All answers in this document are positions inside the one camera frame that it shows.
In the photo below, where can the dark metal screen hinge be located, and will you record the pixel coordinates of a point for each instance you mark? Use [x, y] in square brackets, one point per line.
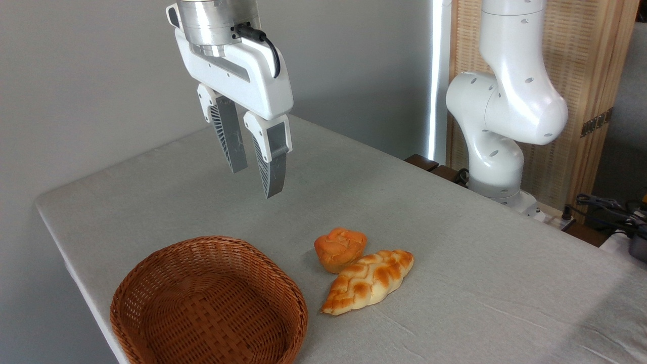
[596, 122]

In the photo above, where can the brown woven wicker basket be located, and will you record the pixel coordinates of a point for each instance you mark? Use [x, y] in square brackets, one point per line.
[202, 313]

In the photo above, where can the small round orange bread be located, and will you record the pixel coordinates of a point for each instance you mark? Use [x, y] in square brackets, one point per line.
[339, 248]

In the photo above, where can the long braided bread loaf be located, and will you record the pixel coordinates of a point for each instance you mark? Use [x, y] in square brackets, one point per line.
[369, 280]

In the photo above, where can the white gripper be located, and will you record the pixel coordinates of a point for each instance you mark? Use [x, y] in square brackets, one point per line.
[242, 76]

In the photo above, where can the wooden slatted folding screen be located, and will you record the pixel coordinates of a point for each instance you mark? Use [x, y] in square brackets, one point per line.
[581, 60]

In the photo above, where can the dark brown wooden block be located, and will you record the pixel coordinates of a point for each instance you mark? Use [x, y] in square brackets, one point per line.
[446, 173]
[422, 162]

